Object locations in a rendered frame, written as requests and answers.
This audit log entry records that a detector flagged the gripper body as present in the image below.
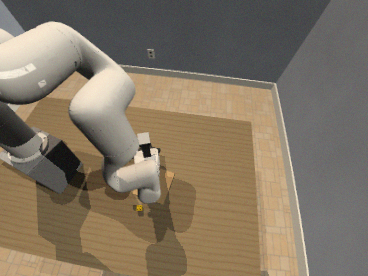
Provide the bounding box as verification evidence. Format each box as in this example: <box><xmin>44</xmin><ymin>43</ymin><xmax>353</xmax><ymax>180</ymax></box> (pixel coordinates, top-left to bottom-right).
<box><xmin>134</xmin><ymin>148</ymin><xmax>160</xmax><ymax>168</ymax></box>

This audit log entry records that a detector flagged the tan mat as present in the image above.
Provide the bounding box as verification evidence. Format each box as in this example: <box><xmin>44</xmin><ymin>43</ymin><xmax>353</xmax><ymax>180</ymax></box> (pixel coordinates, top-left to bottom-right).
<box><xmin>133</xmin><ymin>168</ymin><xmax>174</xmax><ymax>205</ymax></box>

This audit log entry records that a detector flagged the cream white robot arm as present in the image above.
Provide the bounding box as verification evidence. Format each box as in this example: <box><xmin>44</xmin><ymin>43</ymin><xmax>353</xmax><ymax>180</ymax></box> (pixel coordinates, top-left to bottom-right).
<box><xmin>0</xmin><ymin>22</ymin><xmax>161</xmax><ymax>204</ymax></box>

